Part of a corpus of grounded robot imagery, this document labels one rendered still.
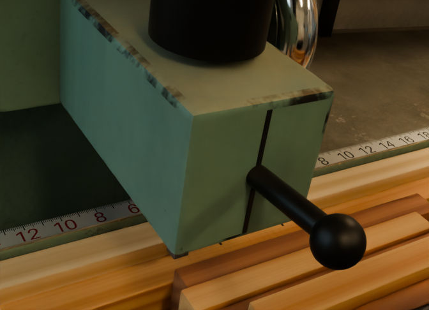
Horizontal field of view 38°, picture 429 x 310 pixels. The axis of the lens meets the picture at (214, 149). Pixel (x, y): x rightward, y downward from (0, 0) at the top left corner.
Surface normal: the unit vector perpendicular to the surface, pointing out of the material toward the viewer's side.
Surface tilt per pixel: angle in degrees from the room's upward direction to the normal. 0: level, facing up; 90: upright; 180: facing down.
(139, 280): 0
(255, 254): 0
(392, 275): 0
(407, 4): 90
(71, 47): 90
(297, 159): 90
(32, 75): 90
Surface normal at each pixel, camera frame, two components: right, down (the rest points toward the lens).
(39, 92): 0.51, 0.52
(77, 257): 0.14, -0.83
